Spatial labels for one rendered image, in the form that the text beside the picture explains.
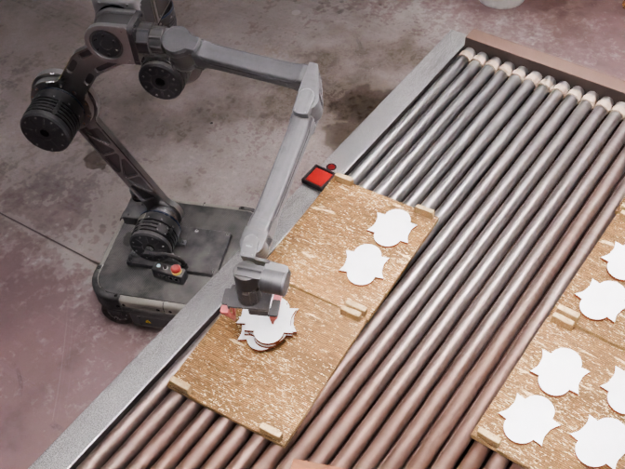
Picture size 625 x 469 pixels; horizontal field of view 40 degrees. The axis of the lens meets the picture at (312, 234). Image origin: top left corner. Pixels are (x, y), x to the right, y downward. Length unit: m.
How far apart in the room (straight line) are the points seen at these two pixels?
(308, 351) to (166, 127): 2.28
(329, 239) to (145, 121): 2.09
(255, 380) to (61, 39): 3.20
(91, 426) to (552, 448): 1.11
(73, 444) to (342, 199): 1.01
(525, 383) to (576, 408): 0.13
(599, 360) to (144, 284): 1.77
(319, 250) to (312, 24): 2.55
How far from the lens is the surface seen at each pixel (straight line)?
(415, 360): 2.23
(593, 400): 2.21
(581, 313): 2.34
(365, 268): 2.37
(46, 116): 3.00
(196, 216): 3.52
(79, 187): 4.13
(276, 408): 2.15
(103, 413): 2.26
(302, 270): 2.38
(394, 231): 2.45
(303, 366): 2.21
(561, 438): 2.14
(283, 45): 4.70
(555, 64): 3.02
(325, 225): 2.48
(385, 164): 2.67
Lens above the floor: 2.80
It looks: 49 degrees down
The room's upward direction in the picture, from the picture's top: 6 degrees counter-clockwise
